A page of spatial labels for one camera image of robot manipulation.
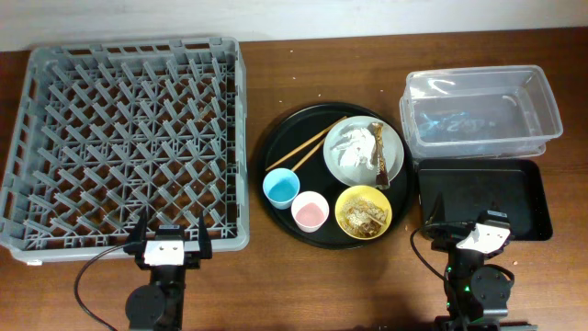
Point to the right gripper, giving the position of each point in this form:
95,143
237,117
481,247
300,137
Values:
450,236

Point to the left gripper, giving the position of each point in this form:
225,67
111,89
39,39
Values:
193,257

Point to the brown snack wrapper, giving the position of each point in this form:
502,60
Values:
382,179

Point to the grey plate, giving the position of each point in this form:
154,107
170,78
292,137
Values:
352,176

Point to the yellow bowl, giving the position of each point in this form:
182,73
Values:
367,193

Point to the blue cup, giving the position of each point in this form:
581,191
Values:
281,186

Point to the white tissue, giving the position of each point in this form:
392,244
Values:
356,148

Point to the pink cup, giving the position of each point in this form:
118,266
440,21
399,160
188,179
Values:
310,211

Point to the wooden chopstick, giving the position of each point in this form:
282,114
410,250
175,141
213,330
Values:
306,157
303,145

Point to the rice and nutshell waste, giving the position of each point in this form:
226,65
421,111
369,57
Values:
363,218

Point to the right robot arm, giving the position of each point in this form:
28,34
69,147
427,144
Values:
477,292

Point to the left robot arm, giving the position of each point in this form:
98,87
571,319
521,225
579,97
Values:
159,305

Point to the grey dishwasher rack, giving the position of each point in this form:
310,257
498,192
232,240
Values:
110,134

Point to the black rectangular tray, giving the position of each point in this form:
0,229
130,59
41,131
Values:
470,185

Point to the clear plastic bin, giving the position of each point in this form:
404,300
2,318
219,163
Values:
491,111

